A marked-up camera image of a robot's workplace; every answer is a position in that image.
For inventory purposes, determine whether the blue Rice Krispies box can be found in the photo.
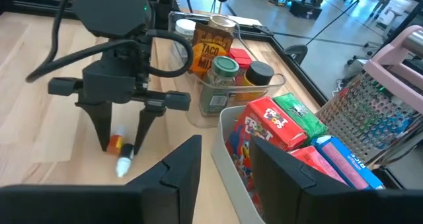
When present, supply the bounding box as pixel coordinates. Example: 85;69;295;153
311;134;386;190

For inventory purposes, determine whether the green Apple Jacks box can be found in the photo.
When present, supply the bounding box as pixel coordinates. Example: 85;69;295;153
272;92;328;145

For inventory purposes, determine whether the white round lid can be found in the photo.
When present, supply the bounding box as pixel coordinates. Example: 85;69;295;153
174;18;198;63

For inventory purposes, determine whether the clear plastic bin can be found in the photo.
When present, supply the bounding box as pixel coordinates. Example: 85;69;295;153
167;11;288;129

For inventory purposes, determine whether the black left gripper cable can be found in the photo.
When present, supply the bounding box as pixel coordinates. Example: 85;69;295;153
25;0;195;83

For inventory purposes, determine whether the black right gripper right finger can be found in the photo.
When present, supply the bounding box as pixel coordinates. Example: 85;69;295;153
249;137;423;224

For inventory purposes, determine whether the taco seasoning packet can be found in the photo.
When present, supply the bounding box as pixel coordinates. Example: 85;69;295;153
190;21;235;79

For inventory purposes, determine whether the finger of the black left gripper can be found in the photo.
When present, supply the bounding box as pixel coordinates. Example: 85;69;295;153
76;101;112;151
133;106;166;154

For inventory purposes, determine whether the pink steel box grater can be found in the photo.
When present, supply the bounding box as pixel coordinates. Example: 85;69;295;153
315;24;423;170

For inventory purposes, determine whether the grey plastic bin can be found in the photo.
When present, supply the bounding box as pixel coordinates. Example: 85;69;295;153
210;104;265;224

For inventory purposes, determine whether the black floor cable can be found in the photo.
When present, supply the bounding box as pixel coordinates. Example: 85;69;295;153
305;0;371;48

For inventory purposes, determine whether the oregano glass spice jar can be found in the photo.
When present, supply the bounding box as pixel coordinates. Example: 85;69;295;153
199;55;241;116

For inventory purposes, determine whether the orange spice bottle black lid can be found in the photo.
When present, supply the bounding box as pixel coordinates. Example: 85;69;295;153
236;60;276;102

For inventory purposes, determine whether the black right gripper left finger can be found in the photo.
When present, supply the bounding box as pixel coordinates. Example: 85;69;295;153
0;135;202;224

